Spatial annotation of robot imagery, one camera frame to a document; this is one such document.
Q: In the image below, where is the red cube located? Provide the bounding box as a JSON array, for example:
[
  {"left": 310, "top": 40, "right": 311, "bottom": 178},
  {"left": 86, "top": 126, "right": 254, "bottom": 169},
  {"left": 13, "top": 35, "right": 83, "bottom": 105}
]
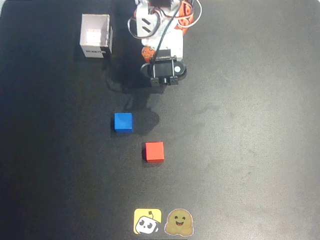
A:
[{"left": 144, "top": 141, "right": 165, "bottom": 164}]

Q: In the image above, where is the blue cube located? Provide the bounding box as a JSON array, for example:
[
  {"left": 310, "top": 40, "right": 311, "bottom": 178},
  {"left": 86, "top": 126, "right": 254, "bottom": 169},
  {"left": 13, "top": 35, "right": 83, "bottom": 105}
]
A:
[{"left": 113, "top": 112, "right": 134, "bottom": 134}]

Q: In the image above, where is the white open cardboard box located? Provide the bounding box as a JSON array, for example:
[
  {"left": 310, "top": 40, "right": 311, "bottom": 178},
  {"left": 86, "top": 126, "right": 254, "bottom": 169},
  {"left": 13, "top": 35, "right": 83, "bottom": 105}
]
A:
[{"left": 79, "top": 13, "right": 114, "bottom": 60}]

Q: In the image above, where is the black table mat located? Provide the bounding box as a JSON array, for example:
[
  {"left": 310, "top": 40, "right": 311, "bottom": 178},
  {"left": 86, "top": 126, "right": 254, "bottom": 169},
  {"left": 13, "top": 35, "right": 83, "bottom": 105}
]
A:
[{"left": 0, "top": 0, "right": 320, "bottom": 240}]

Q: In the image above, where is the yellow robot face sticker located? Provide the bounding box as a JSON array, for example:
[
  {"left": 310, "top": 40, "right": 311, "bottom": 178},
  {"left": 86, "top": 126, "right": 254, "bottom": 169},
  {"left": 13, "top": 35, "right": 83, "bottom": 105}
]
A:
[{"left": 133, "top": 208, "right": 163, "bottom": 235}]

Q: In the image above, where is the smiling hugging face sticker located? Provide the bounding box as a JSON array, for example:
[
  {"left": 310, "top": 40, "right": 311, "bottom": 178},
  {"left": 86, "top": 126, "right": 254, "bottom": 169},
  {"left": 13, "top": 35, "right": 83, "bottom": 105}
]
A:
[{"left": 163, "top": 208, "right": 195, "bottom": 236}]

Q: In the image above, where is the black camera cable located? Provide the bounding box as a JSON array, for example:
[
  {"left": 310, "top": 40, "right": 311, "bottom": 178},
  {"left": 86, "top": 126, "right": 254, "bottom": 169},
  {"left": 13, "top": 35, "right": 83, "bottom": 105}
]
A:
[{"left": 149, "top": 0, "right": 185, "bottom": 65}]

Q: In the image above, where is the black webcam on mount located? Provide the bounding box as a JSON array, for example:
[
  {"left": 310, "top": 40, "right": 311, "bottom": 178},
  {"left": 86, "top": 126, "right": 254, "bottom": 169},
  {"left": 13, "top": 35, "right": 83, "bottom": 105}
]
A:
[{"left": 140, "top": 49, "right": 188, "bottom": 88}]

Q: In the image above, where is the white and red servo wire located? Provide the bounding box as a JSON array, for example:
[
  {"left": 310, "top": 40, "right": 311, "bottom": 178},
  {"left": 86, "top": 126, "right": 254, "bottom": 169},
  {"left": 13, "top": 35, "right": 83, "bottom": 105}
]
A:
[{"left": 174, "top": 0, "right": 204, "bottom": 29}]

